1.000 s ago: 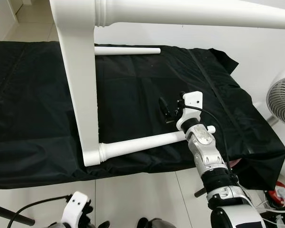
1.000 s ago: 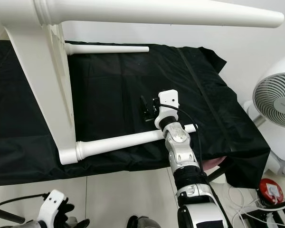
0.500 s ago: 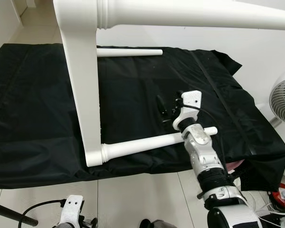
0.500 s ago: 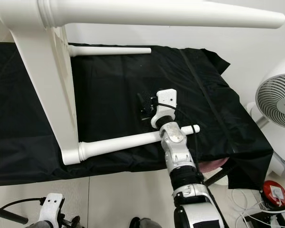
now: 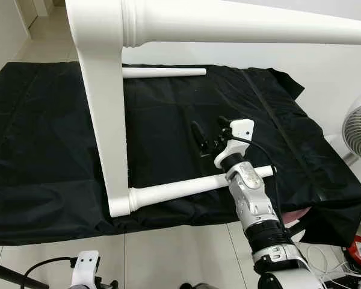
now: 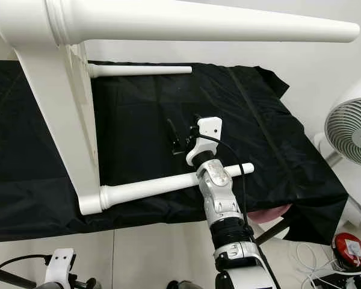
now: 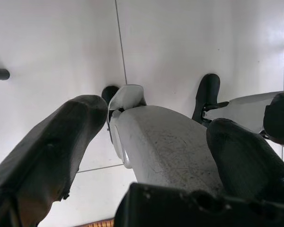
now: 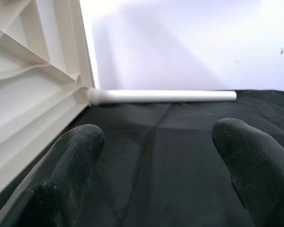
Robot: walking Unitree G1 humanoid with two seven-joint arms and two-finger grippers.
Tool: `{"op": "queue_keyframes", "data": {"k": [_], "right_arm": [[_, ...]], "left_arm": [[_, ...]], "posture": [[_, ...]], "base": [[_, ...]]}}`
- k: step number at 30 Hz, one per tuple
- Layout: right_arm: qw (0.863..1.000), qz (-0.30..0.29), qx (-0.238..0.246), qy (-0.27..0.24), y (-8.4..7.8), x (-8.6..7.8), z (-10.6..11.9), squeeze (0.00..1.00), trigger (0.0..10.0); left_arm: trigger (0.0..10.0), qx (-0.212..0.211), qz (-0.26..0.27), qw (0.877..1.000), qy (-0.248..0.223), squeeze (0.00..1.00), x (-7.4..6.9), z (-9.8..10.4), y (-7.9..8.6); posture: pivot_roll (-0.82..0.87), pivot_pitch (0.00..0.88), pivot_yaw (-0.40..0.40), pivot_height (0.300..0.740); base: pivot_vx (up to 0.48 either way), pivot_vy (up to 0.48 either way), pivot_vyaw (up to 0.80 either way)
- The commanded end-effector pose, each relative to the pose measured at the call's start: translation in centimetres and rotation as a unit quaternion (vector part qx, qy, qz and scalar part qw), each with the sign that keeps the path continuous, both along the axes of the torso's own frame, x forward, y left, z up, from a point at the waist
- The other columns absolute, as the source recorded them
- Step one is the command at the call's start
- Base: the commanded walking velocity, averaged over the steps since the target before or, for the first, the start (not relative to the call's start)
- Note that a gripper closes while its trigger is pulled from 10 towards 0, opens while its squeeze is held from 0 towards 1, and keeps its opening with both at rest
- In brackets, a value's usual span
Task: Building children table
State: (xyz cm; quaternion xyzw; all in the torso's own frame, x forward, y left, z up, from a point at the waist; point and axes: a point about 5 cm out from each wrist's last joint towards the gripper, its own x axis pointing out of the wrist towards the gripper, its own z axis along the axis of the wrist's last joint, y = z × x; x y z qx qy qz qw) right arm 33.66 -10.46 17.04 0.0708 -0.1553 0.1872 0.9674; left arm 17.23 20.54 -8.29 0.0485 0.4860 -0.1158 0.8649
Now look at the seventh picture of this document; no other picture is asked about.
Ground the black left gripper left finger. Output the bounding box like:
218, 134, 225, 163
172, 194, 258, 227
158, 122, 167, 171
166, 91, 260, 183
0, 94, 108, 227

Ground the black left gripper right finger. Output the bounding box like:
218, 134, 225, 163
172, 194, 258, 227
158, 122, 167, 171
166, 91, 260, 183
205, 117, 284, 227

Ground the grey right robot foot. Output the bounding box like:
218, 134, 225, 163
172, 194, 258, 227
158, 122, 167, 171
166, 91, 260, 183
191, 73, 284, 151

